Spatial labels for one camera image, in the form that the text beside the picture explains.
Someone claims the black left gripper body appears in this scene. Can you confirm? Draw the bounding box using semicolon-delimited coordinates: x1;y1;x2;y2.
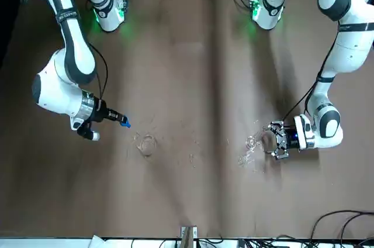
282;126;302;150

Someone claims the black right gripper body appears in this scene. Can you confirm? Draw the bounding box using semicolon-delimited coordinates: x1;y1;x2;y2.
91;98;117;123

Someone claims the white paper sheet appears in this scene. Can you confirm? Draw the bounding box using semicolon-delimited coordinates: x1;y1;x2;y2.
88;234;106;248

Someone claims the black left arm wrist cable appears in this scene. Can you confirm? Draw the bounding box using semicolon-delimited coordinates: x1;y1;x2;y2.
282;24;342;123

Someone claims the black arm wrist cable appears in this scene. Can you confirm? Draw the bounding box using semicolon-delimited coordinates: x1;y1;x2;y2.
282;24;342;123
86;40;109;105

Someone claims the black right arm wrist cable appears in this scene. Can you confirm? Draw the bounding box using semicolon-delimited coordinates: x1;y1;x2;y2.
86;40;109;105

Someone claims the large black cable loop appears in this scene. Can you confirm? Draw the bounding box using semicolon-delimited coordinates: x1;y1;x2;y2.
309;209;374;242

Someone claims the small black cable loop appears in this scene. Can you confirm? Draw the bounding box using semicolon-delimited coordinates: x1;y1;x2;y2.
340;214;374;242

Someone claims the aluminium profile post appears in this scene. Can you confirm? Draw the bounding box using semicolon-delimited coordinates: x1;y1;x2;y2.
180;225;198;248

